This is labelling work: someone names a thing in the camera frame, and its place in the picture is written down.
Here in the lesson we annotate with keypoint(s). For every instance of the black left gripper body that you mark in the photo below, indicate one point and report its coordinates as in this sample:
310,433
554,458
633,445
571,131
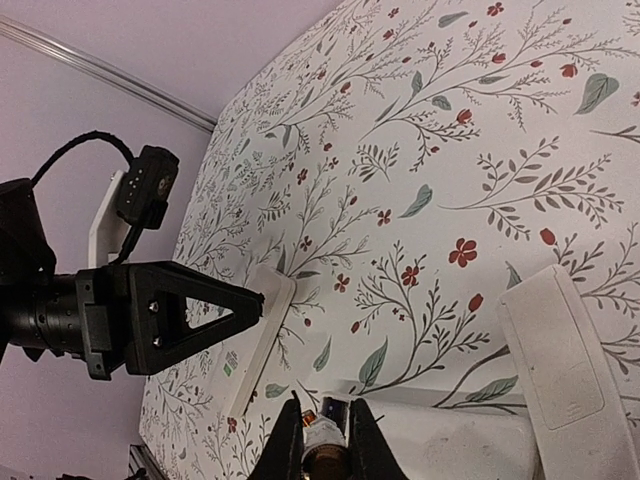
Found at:
104,306

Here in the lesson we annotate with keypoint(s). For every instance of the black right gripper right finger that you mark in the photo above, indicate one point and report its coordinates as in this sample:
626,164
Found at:
371,456

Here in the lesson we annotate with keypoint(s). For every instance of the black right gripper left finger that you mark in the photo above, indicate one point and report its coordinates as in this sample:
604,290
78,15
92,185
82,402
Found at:
281,458

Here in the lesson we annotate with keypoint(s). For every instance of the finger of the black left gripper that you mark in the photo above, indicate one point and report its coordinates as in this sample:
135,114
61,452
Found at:
161,294

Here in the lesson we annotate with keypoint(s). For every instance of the clear plastic screwdriver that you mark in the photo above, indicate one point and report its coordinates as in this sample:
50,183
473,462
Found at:
325,454

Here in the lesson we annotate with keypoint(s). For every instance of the white remote with logo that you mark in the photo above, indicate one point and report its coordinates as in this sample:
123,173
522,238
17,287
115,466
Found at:
255,344

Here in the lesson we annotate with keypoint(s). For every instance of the white remote control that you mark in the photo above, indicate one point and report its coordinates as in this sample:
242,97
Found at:
433,443

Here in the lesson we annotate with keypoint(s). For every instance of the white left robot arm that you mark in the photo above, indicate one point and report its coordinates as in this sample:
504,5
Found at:
39,310

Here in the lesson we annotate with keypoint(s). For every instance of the white remote with QR label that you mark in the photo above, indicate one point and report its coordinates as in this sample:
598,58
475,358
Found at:
572,399

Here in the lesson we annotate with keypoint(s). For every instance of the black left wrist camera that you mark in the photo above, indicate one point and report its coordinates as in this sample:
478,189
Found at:
143,197

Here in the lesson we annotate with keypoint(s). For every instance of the aluminium front rail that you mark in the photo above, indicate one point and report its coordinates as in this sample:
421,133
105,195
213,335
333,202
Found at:
142,464

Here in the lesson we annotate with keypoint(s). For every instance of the aluminium back left frame post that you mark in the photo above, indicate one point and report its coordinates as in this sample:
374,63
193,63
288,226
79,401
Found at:
105,72

